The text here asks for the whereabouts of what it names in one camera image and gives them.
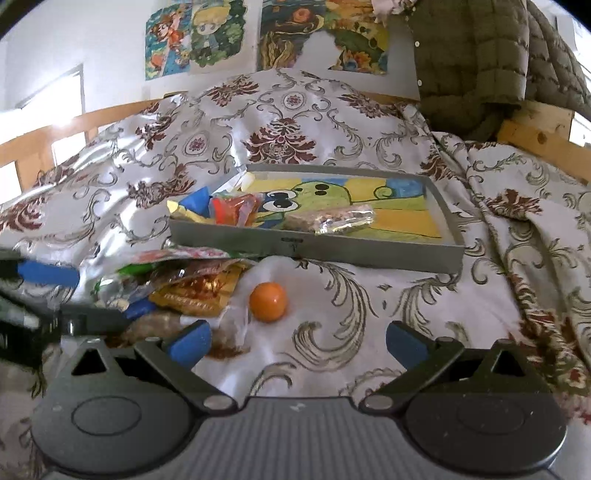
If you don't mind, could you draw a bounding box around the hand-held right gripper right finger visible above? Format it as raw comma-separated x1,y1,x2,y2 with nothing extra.
359,320,526,414

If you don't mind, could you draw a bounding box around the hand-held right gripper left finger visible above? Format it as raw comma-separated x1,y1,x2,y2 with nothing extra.
69,319,241,414

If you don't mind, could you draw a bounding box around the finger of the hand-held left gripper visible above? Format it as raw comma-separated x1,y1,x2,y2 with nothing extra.
0,249,82,289
58,299,158,335

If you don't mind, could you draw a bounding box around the green snack packet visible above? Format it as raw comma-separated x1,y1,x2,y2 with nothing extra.
95,262,156,296

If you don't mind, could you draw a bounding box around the golden yellow snack packet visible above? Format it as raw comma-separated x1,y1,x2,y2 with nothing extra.
150,261,246,317

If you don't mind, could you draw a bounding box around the red and white snack packet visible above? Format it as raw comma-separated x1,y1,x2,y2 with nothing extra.
122,247,234,269

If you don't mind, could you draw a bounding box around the grey tray with cartoon drawing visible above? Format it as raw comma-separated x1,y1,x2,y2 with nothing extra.
168,163,465,274

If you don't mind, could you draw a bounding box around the clear packet of brown snack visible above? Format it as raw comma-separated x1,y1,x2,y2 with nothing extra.
106,309,250,361

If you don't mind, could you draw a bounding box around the orange ball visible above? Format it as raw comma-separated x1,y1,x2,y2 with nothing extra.
249,282,288,322

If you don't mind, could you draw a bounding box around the small yellow snack packet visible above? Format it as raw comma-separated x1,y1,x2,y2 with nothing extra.
166,199,195,219

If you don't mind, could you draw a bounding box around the blue snack packet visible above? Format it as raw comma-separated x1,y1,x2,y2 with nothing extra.
178,186,216,217

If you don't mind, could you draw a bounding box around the orange red snack packet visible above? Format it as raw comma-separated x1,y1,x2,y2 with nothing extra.
209,193,259,228

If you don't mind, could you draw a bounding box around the clear packet of mixed nuts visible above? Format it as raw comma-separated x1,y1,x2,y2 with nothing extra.
281,203,377,235

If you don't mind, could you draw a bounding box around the printed floral blanket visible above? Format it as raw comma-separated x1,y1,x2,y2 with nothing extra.
0,69,591,480

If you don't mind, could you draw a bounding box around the olive puffer jacket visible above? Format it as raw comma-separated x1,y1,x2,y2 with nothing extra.
406,0,530,142

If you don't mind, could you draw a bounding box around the olive diamond quilted jacket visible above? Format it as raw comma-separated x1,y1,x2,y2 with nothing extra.
521,0,591,117

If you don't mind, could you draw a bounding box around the beige patterned cloth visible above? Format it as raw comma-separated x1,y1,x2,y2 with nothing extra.
372,0,417,24

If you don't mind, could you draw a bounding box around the wooden bed frame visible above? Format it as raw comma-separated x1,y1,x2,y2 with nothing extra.
0,92,591,195

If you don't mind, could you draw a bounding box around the wall poster with two figures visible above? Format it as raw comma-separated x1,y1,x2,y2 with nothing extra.
144,0,257,82

